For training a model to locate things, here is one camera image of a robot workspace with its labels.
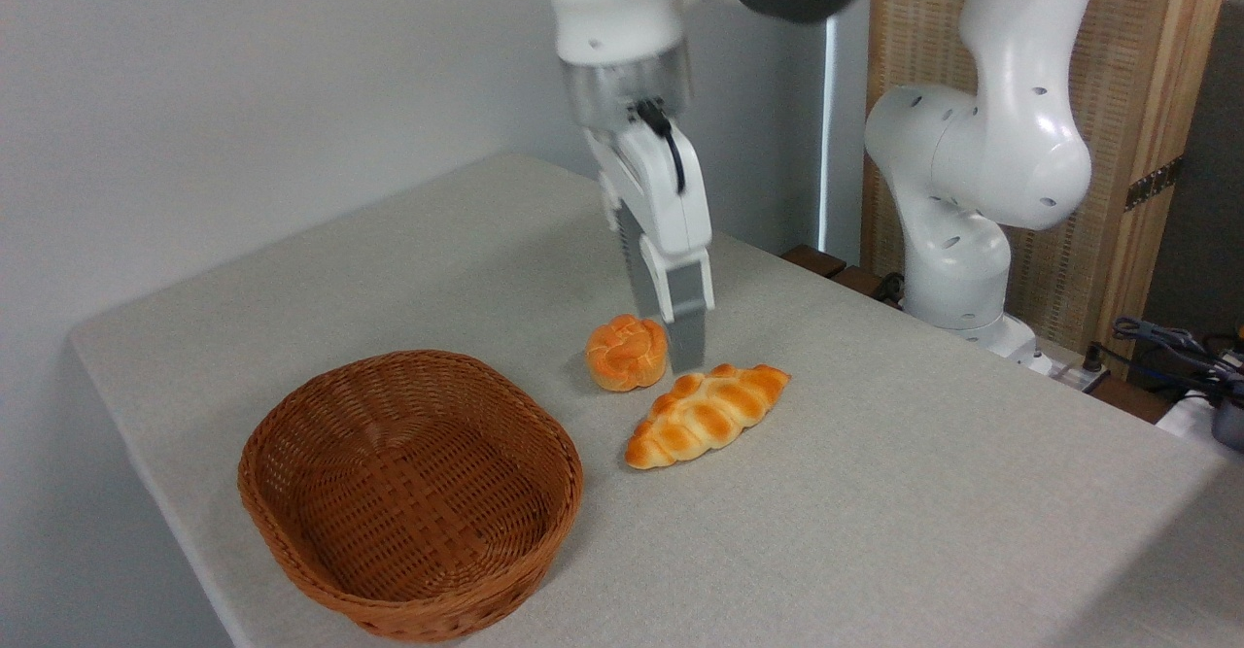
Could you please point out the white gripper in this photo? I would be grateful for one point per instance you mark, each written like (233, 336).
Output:
(661, 201)

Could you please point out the long braided bread loaf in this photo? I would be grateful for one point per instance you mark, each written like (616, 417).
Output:
(705, 415)

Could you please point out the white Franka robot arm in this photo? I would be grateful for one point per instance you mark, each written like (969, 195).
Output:
(982, 157)

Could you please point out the round orange bread bun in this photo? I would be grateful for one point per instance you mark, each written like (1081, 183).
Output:
(624, 355)

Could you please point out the brown woven wicker basket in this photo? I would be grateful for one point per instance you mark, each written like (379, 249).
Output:
(408, 502)

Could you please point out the metal screen hinge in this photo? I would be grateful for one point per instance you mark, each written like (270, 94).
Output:
(1155, 183)

